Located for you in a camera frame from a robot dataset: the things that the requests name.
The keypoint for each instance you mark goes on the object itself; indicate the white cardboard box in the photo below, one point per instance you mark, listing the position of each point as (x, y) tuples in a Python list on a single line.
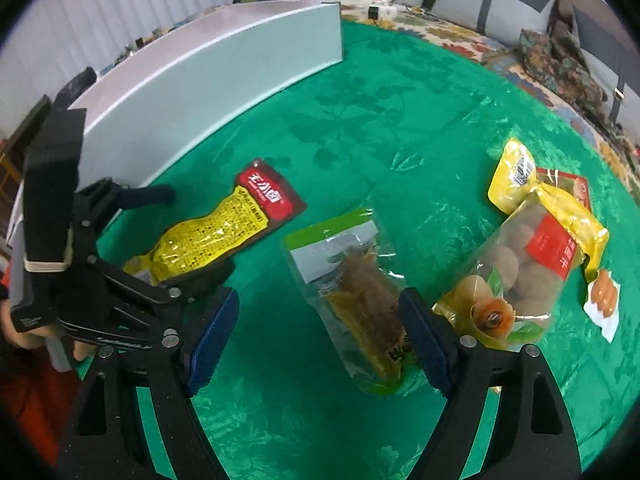
[(225, 70)]

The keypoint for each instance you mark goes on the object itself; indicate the clutter of bottles and boxes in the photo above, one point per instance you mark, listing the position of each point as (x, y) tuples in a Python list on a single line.
[(135, 45)]

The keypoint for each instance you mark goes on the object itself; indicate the small white sausage packet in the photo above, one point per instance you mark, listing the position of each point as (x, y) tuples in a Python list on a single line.
[(602, 300)]

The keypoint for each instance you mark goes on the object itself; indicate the small white black box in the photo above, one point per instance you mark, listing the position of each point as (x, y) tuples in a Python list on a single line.
[(380, 11)]

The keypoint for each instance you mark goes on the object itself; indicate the green clear dried snack packet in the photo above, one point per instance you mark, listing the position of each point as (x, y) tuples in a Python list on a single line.
[(350, 280)]

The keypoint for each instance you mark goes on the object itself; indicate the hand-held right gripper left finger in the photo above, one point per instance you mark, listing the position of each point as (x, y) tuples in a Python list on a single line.
[(215, 340)]

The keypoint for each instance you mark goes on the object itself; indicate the plain yellow snack packet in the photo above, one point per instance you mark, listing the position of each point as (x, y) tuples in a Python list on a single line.
[(510, 180)]

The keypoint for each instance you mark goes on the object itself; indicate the person's left hand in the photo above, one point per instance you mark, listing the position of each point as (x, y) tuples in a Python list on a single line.
[(27, 337)]

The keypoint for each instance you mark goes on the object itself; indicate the red bordered snack packet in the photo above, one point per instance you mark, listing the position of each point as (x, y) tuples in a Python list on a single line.
[(575, 182)]

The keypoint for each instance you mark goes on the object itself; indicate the yellow red snack packet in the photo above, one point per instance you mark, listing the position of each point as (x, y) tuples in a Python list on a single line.
[(215, 232)]

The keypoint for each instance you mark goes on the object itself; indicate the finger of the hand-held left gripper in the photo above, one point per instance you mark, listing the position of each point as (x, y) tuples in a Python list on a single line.
[(200, 282), (150, 195)]

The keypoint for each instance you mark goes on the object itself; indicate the dark floral cloth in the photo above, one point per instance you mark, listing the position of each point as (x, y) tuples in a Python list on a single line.
[(565, 70)]

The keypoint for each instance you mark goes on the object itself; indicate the white pleated curtain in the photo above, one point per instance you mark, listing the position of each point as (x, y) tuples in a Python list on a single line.
[(100, 10)]

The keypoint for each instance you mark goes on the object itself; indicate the green patterned blanket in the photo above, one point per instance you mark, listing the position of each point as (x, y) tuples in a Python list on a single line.
[(400, 110)]

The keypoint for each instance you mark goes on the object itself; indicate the brown balls packet red label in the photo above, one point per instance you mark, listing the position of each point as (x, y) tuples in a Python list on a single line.
[(510, 260)]

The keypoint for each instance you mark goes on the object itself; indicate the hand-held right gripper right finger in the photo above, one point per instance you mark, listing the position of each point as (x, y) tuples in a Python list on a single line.
[(425, 340)]

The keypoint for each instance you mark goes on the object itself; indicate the floral bedsheet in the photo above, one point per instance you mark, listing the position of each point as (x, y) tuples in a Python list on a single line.
[(450, 35)]

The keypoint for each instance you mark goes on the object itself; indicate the person's red clothing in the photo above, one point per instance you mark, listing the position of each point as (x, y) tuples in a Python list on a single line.
[(25, 410)]

